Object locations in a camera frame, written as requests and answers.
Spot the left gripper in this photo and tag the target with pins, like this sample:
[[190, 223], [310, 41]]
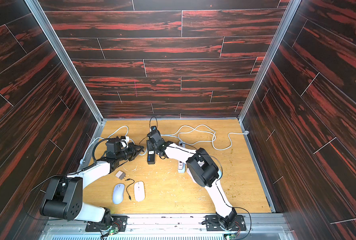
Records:
[[132, 147]]

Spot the pink charger adapter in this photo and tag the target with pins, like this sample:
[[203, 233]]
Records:
[[120, 175]]

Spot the white mouse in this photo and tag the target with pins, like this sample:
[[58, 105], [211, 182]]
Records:
[[118, 193]]

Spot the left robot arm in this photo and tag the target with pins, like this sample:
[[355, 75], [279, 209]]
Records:
[[64, 195]]

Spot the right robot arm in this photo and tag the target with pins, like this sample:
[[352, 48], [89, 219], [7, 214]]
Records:
[[204, 172]]

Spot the black power strip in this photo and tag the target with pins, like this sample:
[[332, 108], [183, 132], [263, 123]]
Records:
[[151, 153]]

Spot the white power strip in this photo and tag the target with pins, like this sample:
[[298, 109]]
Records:
[[181, 165]]

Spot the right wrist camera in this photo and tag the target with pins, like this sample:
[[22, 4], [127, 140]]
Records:
[[154, 130]]

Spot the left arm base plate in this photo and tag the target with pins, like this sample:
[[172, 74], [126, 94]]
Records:
[[114, 224]]

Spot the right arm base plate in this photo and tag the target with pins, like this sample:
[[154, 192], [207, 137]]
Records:
[[218, 223]]

